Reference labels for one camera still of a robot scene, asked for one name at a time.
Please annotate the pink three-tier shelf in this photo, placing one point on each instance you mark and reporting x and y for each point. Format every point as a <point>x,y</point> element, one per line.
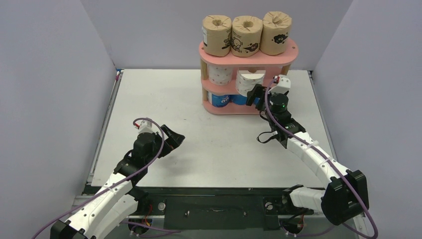
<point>274,66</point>

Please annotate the floral roll on shelf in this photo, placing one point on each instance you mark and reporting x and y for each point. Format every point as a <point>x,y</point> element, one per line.
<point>220,75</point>

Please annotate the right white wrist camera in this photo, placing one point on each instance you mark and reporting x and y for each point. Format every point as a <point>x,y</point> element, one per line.
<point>282,85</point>

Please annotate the brown roll black print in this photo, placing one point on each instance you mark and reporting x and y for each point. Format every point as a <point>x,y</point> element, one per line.
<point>276,28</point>

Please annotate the floral paper roll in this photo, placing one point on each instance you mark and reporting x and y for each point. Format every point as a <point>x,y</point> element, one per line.
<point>246,79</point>

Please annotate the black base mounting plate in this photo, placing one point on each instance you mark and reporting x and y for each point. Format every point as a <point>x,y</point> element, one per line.
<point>189,208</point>

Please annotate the brown roll with barcode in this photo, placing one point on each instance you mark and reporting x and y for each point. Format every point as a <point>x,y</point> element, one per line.
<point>216,34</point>

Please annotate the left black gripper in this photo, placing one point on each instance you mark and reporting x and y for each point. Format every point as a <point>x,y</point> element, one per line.
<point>172,142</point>

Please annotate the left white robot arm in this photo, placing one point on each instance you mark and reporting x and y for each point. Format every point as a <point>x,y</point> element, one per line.
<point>119,197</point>

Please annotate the brown roll cartoon print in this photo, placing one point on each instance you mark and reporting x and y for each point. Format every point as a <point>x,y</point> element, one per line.
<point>245,35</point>

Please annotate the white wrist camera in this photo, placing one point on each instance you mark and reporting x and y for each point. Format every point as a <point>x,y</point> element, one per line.
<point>144,126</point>
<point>282,85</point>

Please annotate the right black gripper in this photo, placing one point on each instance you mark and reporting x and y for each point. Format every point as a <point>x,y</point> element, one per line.
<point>261,100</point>

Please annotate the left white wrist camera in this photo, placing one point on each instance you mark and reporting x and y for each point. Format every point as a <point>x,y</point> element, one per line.
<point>144,126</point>

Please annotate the blue paper roll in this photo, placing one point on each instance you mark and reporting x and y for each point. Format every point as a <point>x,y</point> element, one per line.
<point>218,101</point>

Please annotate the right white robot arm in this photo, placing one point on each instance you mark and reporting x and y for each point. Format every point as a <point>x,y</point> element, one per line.
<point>344,194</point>

